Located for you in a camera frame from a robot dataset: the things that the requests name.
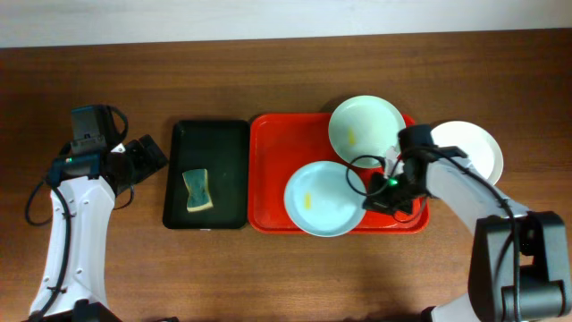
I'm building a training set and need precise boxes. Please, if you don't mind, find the yellow green sponge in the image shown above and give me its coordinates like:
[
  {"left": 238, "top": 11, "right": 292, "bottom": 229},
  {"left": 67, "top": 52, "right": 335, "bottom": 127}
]
[{"left": 182, "top": 169, "right": 214, "bottom": 213}]

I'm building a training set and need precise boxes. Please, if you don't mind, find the light blue plate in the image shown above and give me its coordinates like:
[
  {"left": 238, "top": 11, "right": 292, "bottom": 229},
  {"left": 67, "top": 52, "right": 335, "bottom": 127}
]
[{"left": 283, "top": 161, "right": 366, "bottom": 237}]

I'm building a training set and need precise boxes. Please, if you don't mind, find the white plate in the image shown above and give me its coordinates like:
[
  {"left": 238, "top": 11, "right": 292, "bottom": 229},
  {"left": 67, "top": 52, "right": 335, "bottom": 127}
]
[{"left": 432, "top": 121, "right": 504, "bottom": 185}]

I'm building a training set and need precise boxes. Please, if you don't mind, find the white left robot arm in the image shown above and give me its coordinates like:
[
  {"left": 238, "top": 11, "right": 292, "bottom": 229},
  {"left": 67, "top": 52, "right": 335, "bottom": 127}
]
[{"left": 29, "top": 135, "right": 168, "bottom": 321}]

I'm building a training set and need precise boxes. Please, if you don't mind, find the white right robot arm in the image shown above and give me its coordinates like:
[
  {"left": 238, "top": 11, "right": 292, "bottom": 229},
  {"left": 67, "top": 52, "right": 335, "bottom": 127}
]
[{"left": 363, "top": 124, "right": 571, "bottom": 322}]

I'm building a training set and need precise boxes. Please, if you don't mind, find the black plastic tray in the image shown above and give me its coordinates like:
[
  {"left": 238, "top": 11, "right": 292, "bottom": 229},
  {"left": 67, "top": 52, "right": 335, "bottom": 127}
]
[{"left": 163, "top": 120, "right": 249, "bottom": 230}]

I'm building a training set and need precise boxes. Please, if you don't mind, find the red plastic tray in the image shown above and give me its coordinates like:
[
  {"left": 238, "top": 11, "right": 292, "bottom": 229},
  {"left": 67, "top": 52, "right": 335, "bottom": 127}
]
[{"left": 248, "top": 113, "right": 430, "bottom": 234}]

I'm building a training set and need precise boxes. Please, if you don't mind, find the green plate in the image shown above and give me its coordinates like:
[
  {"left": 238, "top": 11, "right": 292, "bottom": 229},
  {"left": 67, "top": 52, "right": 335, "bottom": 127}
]
[{"left": 328, "top": 95, "right": 406, "bottom": 168}]

